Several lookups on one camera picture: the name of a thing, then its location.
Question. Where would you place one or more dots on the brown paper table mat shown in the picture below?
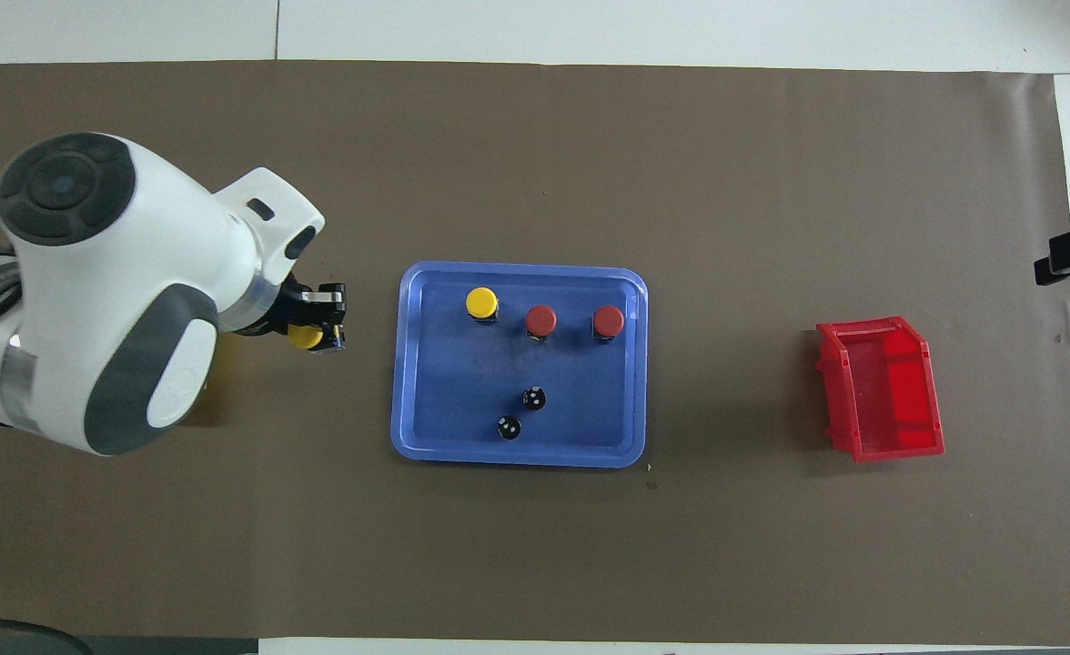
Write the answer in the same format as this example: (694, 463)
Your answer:
(726, 155)

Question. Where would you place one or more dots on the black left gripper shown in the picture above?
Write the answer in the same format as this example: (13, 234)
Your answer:
(289, 305)

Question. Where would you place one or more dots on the black cylindrical capacitor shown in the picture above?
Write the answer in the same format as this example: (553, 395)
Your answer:
(534, 398)
(509, 427)

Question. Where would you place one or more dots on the yellow push button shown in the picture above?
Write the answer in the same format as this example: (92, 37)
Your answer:
(305, 337)
(481, 301)

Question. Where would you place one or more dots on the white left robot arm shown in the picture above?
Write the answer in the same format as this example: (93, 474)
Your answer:
(116, 273)

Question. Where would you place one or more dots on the blue plastic tray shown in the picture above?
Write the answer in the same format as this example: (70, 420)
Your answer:
(462, 400)

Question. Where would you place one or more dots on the red plastic bin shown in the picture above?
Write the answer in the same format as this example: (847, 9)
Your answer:
(881, 391)

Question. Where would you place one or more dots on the red push button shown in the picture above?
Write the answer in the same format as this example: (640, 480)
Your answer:
(540, 319)
(609, 319)

